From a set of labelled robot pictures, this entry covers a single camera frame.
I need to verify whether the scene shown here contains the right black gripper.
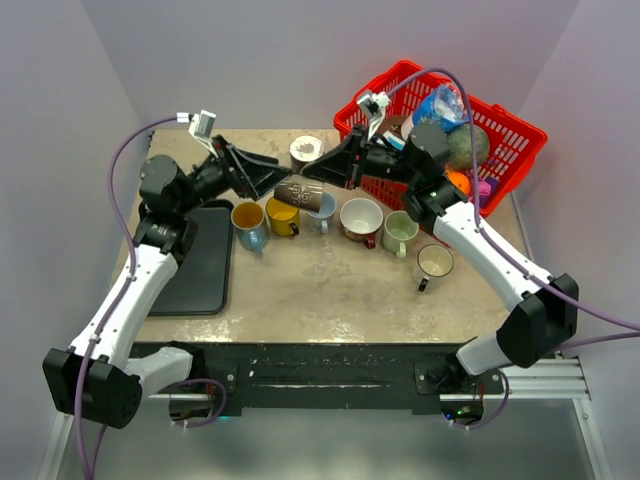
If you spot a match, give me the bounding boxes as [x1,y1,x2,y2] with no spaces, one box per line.
[305,125,420,191]

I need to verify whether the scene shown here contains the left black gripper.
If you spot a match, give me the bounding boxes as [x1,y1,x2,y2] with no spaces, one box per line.
[177,135,292,216]

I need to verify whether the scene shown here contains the dark maroon mug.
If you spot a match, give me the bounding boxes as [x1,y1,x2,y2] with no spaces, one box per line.
[273,175,324,212]

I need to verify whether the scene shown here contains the yellow mug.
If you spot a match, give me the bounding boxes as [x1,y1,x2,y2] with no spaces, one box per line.
[265,198,300,237]

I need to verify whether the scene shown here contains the teal rimmed mug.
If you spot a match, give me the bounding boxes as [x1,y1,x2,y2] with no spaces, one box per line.
[231,202,269,257]

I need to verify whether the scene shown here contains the pale blue mug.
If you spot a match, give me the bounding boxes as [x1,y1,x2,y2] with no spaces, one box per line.
[308,192,337,234]

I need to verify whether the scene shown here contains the brown floral mug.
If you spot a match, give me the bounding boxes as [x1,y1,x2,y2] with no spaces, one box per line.
[339,198,384,250]

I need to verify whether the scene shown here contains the pale green mug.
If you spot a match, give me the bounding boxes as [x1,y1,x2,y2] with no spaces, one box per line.
[382,211,420,259]

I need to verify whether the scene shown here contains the white cream mug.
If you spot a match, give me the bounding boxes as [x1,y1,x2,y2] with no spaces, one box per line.
[412,244,455,292]

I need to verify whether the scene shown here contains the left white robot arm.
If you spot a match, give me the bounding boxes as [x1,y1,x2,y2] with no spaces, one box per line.
[42,144,291,429]

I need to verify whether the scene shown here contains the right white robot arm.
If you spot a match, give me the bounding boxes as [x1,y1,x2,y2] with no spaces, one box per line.
[301,123,579,393]

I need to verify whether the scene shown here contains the black labelled can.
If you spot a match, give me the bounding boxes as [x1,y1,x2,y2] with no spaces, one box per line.
[289,135,324,174]

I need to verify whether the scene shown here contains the blue white box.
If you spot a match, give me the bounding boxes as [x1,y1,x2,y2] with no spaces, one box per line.
[381,131,405,151]

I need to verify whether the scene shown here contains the red plastic basket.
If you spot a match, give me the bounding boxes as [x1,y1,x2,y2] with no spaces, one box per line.
[333,60,548,218]

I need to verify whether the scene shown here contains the green melon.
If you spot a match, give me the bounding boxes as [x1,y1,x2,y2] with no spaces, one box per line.
[446,123,490,171]

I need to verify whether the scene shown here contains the orange fruit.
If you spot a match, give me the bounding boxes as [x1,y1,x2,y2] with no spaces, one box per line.
[447,171,472,196]

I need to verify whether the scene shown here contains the blue white snack bag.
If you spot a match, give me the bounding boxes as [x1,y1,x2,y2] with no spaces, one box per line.
[411,83,468,132]

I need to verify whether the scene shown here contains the black plastic tray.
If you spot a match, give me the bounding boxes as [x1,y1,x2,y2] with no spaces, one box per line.
[149,199,234,317]

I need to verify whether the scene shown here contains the purple toy block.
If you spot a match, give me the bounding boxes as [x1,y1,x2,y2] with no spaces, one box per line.
[471,176,499,209]

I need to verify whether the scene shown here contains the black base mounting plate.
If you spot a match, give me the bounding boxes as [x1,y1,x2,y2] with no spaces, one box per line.
[129,342,506,417]

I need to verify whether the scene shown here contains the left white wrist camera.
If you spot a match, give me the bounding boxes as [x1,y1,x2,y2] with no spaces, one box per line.
[176,110,218,157]

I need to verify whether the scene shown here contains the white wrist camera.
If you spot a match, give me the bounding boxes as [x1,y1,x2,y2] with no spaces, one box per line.
[356,90,391,141]
[176,110,218,157]

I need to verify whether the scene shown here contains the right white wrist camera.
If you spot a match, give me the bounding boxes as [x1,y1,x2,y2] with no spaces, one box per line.
[356,90,391,141]

